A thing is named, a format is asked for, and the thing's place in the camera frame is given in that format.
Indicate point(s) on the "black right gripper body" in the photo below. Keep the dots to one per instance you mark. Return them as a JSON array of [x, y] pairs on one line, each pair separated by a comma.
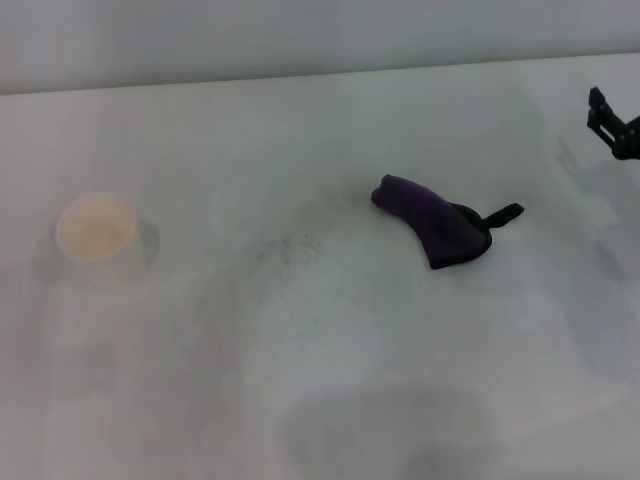
[[631, 140]]

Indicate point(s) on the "purple rag with black edge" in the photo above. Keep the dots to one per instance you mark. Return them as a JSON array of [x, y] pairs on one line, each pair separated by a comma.
[[435, 220]]

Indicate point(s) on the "white paper cup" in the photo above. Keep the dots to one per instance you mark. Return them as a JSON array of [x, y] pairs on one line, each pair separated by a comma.
[[97, 235]]

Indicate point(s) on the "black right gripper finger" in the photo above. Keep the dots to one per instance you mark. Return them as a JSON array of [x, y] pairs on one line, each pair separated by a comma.
[[604, 117]]

